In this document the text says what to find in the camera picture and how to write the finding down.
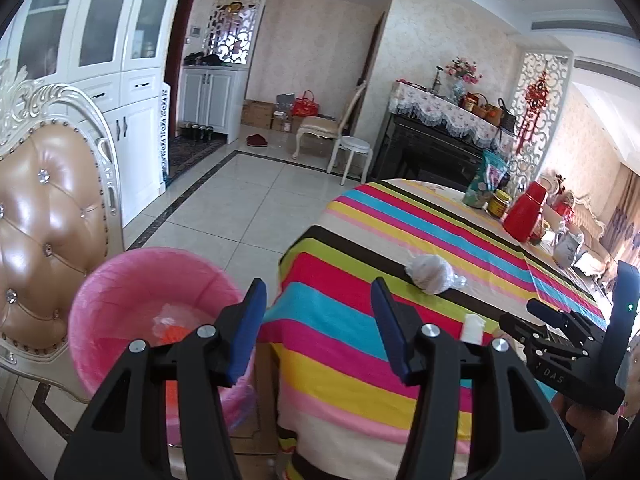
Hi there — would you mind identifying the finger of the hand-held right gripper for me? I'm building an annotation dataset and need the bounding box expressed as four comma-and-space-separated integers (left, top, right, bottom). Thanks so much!
526, 298, 609, 334
500, 312, 592, 357

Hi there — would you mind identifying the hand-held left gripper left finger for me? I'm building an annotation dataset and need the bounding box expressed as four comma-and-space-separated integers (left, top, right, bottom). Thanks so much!
54, 277, 267, 480

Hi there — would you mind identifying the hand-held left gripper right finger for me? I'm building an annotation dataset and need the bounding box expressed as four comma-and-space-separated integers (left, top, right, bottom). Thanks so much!
371, 276, 586, 480

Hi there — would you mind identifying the pink-lined waste bin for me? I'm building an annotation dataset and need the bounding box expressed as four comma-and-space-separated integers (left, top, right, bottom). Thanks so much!
67, 247, 258, 448

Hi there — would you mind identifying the person's right hand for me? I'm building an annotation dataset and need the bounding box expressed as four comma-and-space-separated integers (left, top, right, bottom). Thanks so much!
552, 392, 623, 466

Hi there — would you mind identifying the white ceramic jug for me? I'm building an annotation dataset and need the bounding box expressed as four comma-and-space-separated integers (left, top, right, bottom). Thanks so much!
554, 230, 583, 267

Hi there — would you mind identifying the crumpled clear plastic bag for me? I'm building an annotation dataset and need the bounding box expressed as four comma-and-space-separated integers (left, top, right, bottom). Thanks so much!
406, 254, 468, 295

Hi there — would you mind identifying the orange foam net sleeve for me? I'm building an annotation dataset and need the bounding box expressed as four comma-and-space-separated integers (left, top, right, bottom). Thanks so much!
152, 325, 193, 348

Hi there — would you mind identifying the ornate cream sofa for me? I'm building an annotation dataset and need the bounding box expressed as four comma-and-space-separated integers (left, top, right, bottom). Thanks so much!
542, 172, 621, 281

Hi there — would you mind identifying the red thermos jug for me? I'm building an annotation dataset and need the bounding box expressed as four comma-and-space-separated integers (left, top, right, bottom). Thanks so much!
502, 181, 548, 243

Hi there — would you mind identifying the striped colourful tablecloth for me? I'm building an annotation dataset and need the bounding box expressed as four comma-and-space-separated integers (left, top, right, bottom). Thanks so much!
260, 178, 608, 480

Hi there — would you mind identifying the yellow-lidded jar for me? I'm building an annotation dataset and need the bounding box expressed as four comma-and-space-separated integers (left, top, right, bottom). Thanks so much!
487, 190, 512, 219

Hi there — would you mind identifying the brown patterned curtain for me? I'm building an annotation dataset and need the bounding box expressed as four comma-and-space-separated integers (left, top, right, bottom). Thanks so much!
602, 165, 640, 261

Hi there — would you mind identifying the teal snack bag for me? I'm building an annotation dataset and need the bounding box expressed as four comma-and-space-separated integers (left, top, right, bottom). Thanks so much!
462, 149, 510, 209

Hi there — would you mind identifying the black piano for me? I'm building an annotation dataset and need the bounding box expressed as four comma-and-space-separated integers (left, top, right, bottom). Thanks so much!
367, 112, 513, 193

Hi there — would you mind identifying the dark patterned door mat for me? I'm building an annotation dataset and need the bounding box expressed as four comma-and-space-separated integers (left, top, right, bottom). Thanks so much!
167, 135, 226, 171

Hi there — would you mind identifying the white round stool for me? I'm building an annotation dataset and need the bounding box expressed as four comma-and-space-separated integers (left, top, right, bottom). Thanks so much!
328, 136, 372, 186

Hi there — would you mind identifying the black handbag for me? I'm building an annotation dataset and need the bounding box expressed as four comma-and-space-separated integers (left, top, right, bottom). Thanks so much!
497, 99, 517, 132

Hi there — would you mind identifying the white lattice partition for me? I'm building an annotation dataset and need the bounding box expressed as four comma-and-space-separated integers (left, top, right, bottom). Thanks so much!
510, 52, 573, 183

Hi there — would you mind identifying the row of dark shoes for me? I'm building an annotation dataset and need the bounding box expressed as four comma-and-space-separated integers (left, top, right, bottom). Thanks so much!
179, 121, 216, 142

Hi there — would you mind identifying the white patterned standing banner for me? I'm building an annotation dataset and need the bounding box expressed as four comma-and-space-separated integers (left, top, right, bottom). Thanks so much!
159, 82, 173, 183

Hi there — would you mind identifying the white chair with beige seat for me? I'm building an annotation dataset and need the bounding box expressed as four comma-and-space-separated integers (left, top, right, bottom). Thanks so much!
292, 80, 368, 163

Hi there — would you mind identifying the cardboard box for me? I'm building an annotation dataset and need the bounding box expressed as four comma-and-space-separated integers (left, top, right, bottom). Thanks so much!
241, 100, 275, 128

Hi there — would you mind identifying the floral lace cloth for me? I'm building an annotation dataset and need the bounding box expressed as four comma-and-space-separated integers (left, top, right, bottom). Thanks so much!
389, 80, 516, 148

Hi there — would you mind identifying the ornate white dining chair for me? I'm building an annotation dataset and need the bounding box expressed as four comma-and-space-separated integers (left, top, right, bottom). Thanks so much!
0, 57, 126, 403

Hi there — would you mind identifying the red handbag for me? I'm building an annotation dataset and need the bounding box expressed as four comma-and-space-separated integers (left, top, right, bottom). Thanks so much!
292, 90, 320, 117

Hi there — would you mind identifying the white shoe cabinet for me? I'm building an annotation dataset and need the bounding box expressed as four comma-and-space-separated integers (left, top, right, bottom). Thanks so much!
179, 66, 249, 145

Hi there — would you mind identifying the tall white display cabinet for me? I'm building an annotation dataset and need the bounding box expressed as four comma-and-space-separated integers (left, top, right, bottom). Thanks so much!
0, 0, 193, 228

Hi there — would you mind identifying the vase of pink flowers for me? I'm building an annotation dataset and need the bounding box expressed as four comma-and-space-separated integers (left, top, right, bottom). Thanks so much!
445, 57, 483, 103

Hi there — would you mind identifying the dark brown door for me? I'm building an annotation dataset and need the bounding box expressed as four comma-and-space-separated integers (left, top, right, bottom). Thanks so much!
165, 0, 193, 138

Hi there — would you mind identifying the red knot wall hanging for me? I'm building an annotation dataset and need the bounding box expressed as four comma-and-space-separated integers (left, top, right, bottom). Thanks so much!
515, 72, 549, 153

